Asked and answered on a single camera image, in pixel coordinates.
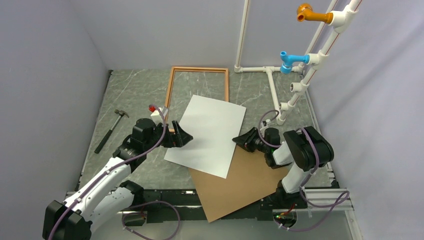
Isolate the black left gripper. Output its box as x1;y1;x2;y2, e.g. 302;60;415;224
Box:
144;120;193;151

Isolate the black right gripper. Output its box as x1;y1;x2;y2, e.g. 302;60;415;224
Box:
232;127;269;154

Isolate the glossy mountain landscape photo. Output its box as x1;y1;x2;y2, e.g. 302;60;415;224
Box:
164;95;246;179

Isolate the wooden picture frame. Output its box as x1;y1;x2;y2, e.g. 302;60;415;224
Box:
164;66;230;111

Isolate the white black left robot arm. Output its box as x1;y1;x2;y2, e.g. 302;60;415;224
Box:
42;118;194;240

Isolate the blue pipe elbow fitting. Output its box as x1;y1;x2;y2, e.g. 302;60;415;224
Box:
280;51;310;74

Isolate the orange pipe elbow fitting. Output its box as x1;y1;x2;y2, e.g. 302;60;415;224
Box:
296;3;334;24

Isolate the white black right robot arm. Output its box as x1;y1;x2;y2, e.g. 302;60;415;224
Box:
232;126;335;208

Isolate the brown backing board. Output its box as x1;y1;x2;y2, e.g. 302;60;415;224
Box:
189;146;289;223

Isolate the white PVC pipe rack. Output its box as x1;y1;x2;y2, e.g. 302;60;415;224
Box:
233;0;362;125

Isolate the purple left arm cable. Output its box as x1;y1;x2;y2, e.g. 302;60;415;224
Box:
47;104;182;240

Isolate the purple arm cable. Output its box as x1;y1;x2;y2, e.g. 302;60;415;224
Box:
47;104;182;240
256;109;351;233

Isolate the black handled claw hammer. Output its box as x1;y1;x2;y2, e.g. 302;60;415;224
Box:
94;109;129;154

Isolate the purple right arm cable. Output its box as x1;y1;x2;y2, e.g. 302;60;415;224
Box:
256;109;351;233

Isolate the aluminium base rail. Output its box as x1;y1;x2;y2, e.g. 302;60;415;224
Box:
52;188;364;240

